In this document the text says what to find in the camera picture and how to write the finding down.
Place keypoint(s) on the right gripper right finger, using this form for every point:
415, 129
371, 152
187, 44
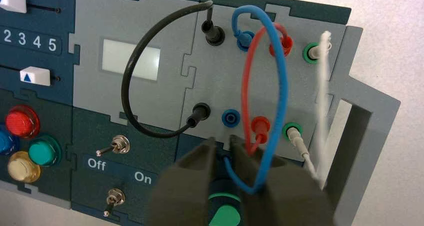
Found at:
288, 201

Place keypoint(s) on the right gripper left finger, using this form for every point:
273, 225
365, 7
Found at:
182, 194

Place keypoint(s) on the rotary knob green pointer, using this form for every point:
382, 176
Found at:
225, 214

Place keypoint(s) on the empty blue socket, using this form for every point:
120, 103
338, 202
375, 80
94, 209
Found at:
230, 118

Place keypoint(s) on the blue and grey task board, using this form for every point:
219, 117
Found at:
159, 95

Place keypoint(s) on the white display window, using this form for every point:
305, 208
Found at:
130, 59

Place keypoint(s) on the green push button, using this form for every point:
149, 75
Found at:
43, 151

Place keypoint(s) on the yellow push button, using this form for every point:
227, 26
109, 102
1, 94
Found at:
23, 167

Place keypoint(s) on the red push button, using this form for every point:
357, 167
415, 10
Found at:
22, 121

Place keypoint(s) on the blue push button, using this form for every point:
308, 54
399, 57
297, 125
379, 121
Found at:
5, 141

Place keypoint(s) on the white slider knob up triangle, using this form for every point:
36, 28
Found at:
34, 76

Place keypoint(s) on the white slider knob down triangle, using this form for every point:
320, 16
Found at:
13, 2

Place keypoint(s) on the metal toggle switch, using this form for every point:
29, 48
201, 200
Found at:
114, 198
118, 144

